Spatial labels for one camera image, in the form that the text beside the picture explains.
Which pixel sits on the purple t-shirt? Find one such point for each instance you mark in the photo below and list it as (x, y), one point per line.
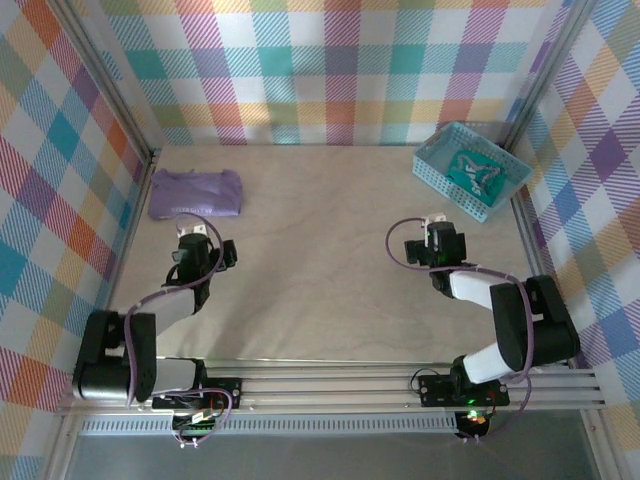
(195, 195)

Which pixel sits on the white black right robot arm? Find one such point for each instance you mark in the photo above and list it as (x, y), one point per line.
(470, 287)

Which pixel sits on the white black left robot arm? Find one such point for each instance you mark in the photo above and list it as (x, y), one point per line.
(165, 307)

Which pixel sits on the teal folded shirt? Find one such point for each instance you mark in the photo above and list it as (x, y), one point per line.
(470, 175)

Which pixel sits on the light blue plastic basket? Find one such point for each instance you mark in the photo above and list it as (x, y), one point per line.
(430, 170)

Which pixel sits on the right controller board with lights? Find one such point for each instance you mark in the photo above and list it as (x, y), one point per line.
(475, 420)

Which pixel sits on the aluminium left side rail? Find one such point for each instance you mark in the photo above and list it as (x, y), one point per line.
(130, 240)

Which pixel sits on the aluminium right side rail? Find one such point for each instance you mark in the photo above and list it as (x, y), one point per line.
(530, 235)

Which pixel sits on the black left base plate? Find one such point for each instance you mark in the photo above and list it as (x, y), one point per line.
(227, 392)

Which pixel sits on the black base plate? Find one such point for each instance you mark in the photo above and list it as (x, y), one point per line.
(435, 390)
(227, 392)

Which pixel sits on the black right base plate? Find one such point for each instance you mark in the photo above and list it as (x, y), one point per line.
(435, 390)

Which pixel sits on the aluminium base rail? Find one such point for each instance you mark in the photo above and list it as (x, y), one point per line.
(325, 390)

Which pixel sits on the aluminium left frame post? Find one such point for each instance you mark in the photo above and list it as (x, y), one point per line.
(107, 85)

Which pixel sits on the aluminium frame post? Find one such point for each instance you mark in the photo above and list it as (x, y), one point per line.
(107, 85)
(545, 75)

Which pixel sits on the aluminium right frame post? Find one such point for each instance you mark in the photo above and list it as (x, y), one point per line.
(545, 75)

